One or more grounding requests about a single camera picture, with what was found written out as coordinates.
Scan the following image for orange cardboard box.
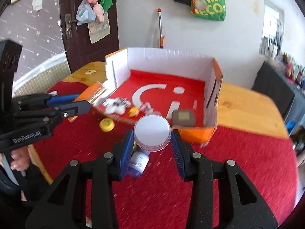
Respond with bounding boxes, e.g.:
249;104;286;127
92;47;224;148

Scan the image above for yellow round lid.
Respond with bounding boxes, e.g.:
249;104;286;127
99;118;116;132

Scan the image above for pink plush toy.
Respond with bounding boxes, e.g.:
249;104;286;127
92;3;105;22

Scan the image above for purple bottle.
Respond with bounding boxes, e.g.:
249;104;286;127
127;145;150;177

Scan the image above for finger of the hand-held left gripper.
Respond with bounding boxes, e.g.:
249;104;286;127
12;100;91;130
12;93;81;111

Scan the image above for green tote bag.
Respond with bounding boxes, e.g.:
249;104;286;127
191;0;226;22

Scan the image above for grey case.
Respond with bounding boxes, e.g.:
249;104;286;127
172;110;196;127

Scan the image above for person's left hand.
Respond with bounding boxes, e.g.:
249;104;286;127
10;147;31;172

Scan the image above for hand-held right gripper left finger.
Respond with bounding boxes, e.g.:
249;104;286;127
25;129;136;229

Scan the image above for clear plastic bag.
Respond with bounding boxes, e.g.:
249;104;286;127
76;0;97;25

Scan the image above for brass door handle plate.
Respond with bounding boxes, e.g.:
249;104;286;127
65;14;78;40

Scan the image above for white plush sheep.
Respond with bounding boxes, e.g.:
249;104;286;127
102;97;131;115

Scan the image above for red hanging charm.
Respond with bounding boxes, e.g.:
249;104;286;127
192;0;205;15

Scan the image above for green plush toy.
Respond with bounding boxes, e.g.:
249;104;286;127
100;0;114;13

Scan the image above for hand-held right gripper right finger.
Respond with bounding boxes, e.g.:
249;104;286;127
170;129;279;229

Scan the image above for plastic bags on door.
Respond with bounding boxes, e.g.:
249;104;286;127
79;0;111;44

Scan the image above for red knitted blanket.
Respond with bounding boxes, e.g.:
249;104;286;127
31;81;299;229

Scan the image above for side table with dark cloth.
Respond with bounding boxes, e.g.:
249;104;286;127
251;61;305;129

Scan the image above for wall mirror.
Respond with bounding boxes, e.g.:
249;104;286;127
258;3;285;56

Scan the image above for dark brown door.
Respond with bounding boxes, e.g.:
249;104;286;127
59;0;120;73

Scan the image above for small pink capsule toy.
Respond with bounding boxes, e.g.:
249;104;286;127
139;102;153;113

